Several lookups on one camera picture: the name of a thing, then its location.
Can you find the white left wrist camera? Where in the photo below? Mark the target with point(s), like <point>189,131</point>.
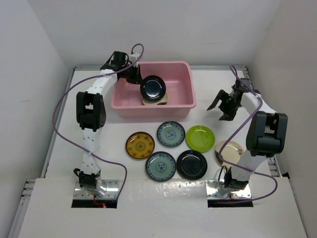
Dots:
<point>134,58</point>

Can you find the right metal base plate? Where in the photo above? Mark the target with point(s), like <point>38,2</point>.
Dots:
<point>216,191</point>

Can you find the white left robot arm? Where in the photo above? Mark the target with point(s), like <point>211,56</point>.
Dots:
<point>91,113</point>

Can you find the pink plastic bin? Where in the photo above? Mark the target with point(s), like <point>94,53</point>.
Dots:
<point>127,100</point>

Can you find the green plate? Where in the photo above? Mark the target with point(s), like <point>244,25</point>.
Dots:
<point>200,138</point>

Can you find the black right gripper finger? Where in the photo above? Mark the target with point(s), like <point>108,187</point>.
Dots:
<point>228,116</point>
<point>221,96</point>

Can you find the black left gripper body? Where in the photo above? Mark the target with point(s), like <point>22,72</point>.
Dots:
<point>131,74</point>

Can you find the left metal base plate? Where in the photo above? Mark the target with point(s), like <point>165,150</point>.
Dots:
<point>105,189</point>

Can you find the beige plate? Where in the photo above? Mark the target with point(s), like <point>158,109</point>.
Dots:
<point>149,103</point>
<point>232,152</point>

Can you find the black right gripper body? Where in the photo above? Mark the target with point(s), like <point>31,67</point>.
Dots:
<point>230,103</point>

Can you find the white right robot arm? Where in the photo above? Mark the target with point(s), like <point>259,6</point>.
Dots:
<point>265,137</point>

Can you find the yellow patterned plate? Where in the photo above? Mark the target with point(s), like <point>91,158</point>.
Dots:
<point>140,145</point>
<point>163,100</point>

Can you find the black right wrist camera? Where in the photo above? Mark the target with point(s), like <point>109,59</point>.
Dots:
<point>241,85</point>

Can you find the blue floral plate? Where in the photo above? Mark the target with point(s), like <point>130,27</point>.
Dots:
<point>160,166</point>
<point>171,134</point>

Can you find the metal base plate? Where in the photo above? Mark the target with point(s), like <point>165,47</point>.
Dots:
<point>105,189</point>
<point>216,191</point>

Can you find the black plate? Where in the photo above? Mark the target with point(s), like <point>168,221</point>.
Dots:
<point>191,165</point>
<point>152,88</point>

